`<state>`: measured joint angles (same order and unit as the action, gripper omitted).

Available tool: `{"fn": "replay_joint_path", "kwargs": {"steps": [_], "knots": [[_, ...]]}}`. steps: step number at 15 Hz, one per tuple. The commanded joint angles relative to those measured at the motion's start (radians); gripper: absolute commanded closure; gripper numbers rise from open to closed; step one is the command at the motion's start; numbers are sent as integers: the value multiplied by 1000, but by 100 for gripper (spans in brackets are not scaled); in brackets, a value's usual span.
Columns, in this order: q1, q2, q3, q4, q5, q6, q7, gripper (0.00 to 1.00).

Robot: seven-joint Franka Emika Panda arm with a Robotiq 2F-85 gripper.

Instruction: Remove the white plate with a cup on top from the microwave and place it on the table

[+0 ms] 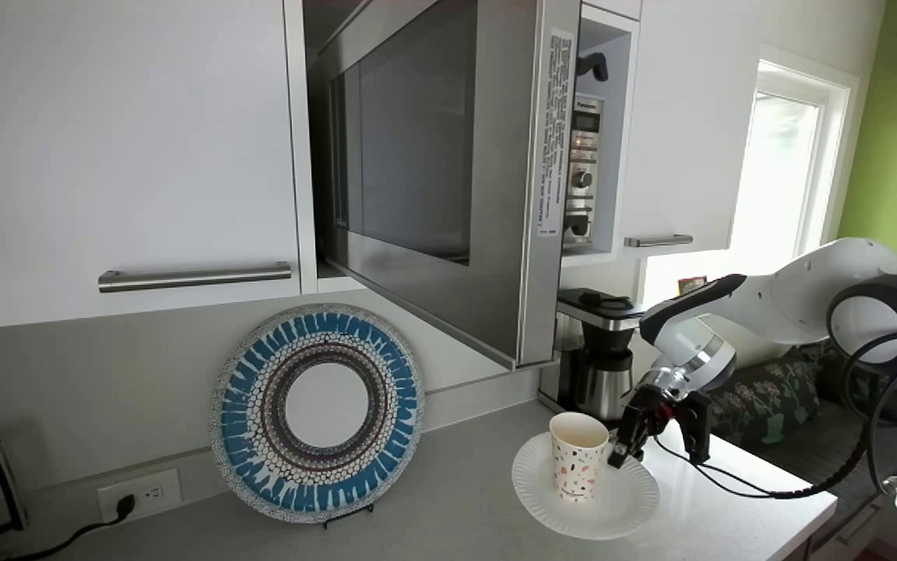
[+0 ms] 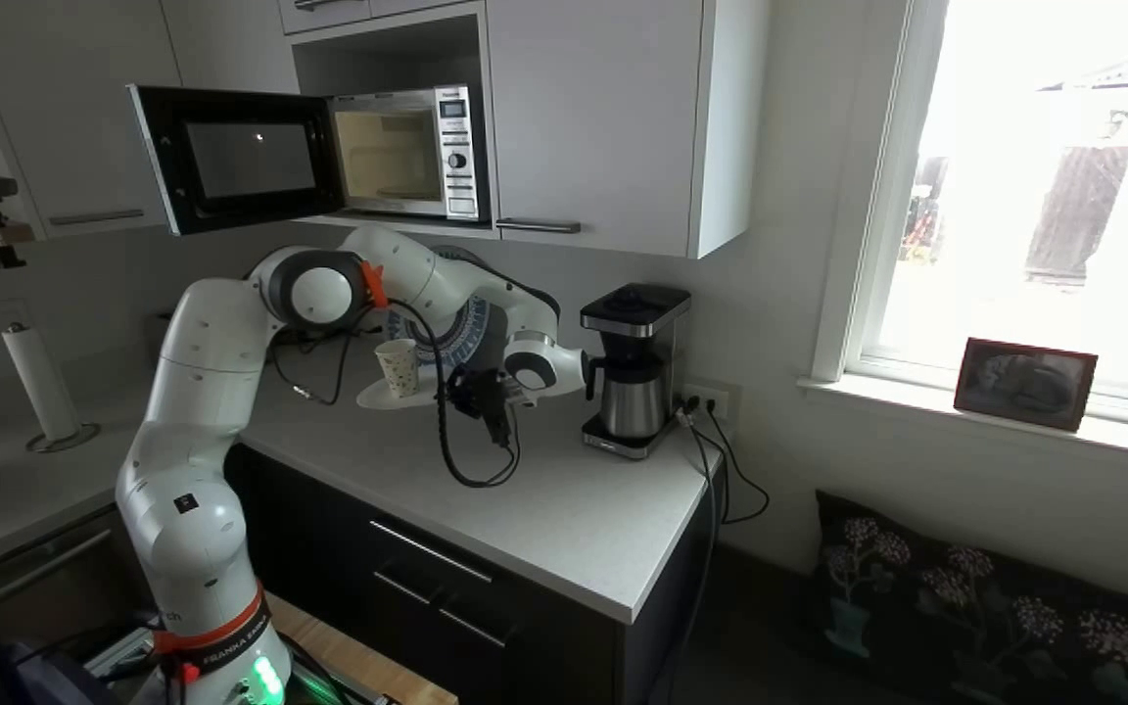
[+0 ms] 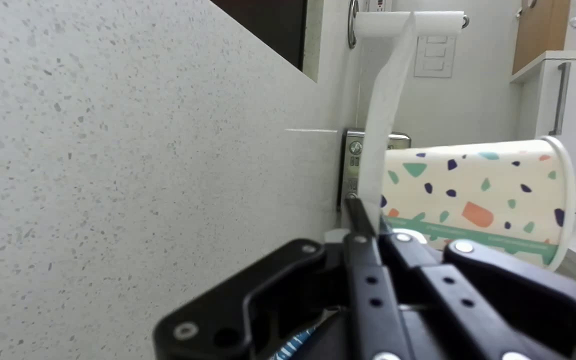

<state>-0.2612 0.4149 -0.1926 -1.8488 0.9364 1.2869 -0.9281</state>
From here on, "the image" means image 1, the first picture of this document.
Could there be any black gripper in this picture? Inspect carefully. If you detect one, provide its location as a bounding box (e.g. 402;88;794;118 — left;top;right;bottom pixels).
605;378;715;470

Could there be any plain white plate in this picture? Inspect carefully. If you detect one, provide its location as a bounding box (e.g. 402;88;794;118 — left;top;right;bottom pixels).
506;431;664;542

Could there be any terrazzo print paper cup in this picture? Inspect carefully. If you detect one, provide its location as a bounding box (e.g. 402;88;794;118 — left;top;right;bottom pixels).
544;409;614;509

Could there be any stainless steel microwave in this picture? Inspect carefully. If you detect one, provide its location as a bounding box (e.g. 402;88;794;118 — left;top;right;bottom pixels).
559;95;609;254

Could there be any black plate stand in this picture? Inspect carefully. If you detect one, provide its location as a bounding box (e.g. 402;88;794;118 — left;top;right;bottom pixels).
320;503;379;526

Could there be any stainless microwave door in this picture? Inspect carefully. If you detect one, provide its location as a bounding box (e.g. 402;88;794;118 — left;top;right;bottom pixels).
304;0;583;368

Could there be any blue patterned decorative plate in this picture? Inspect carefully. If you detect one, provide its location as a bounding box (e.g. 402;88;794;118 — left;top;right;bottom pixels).
208;301;426;526

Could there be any steel black coffee maker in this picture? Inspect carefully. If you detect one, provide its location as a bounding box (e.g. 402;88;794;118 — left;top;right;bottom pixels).
536;286;656;427

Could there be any dark floral bench cushion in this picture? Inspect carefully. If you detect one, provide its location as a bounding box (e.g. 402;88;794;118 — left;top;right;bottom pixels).
708;341;897;453

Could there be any bright window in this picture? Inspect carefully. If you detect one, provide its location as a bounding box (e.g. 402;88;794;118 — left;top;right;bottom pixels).
724;55;856;277

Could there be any wide white cabinet door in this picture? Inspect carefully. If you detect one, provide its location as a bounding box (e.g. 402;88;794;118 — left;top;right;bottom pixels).
0;0;311;337

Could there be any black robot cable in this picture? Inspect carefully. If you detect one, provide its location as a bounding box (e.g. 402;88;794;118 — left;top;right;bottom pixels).
653;273;897;506

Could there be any short steel cabinet handle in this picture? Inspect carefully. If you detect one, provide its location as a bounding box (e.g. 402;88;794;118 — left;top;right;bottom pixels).
618;230;696;249

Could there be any white wall cabinet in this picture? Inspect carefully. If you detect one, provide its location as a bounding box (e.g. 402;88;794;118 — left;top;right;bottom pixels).
615;0;888;254

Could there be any long steel cabinet handle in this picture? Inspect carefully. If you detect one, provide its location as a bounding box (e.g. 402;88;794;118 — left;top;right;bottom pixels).
96;261;294;297

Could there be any white wall outlet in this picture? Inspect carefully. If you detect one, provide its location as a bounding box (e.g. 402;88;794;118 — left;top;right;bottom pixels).
96;468;184;526

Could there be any black power cable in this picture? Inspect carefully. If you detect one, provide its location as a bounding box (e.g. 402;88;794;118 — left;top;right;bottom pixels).
8;493;141;561

